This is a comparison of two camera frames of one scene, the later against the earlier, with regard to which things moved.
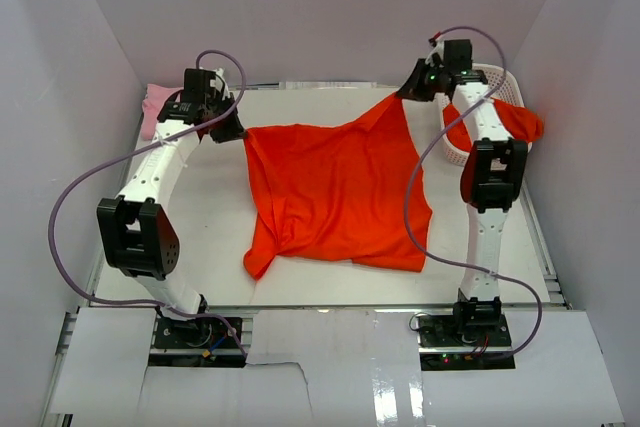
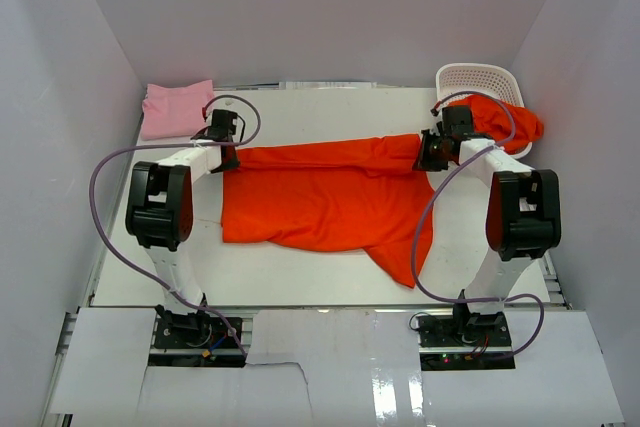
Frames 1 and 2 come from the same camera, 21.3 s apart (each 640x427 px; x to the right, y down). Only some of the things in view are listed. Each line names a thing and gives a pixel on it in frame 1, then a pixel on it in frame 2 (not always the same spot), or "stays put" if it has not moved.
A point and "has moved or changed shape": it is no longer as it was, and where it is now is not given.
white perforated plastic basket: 502,84 stays put
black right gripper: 412,88 to 424,163
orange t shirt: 352,191 has moved or changed shape
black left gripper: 232,132 to 233,163
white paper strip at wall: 326,85 stays put
